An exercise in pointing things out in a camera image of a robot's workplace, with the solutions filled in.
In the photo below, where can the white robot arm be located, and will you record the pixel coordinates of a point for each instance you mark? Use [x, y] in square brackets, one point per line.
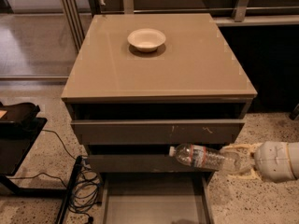
[251, 156]

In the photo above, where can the top grey drawer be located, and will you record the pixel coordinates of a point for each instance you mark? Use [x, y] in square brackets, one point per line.
[157, 132]

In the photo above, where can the grey drawer cabinet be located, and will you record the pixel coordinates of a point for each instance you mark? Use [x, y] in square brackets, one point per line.
[193, 75]

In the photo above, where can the white paper bowl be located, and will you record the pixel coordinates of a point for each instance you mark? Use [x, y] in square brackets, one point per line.
[146, 40]

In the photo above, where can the middle grey drawer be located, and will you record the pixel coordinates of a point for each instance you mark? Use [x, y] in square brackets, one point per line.
[140, 164]

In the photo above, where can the clear plastic water bottle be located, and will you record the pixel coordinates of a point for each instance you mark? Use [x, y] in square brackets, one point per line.
[226, 160]

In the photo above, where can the bottom grey open drawer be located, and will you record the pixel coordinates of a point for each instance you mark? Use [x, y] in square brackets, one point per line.
[155, 199]

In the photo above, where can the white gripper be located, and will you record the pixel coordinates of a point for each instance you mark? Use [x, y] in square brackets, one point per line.
[270, 160]

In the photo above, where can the metal frame rail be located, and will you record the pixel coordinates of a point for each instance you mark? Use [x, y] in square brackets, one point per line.
[73, 19]

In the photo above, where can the metal bracket post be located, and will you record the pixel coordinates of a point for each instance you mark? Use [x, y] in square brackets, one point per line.
[239, 12]

